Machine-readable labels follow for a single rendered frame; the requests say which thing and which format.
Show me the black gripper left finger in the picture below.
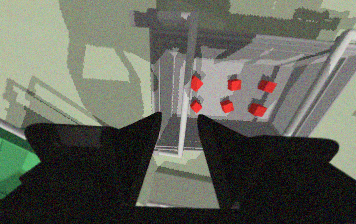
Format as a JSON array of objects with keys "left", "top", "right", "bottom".
[{"left": 24, "top": 112, "right": 162, "bottom": 206}]

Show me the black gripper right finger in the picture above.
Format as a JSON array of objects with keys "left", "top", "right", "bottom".
[{"left": 197, "top": 114, "right": 339, "bottom": 209}]

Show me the small red block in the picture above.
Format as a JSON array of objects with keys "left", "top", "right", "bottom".
[
  {"left": 220, "top": 100, "right": 234, "bottom": 113},
  {"left": 258, "top": 80, "right": 277, "bottom": 93},
  {"left": 190, "top": 100, "right": 202, "bottom": 113},
  {"left": 191, "top": 75, "right": 204, "bottom": 92},
  {"left": 228, "top": 79, "right": 242, "bottom": 91},
  {"left": 248, "top": 103, "right": 267, "bottom": 117}
]

